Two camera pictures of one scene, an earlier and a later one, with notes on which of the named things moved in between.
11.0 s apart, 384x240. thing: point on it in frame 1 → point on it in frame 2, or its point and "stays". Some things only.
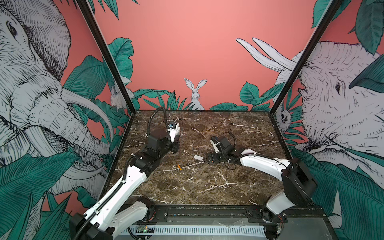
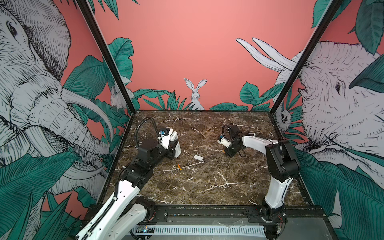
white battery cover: [198, 157] stays
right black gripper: [214, 160] → [229, 153]
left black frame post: [85, 7] stays
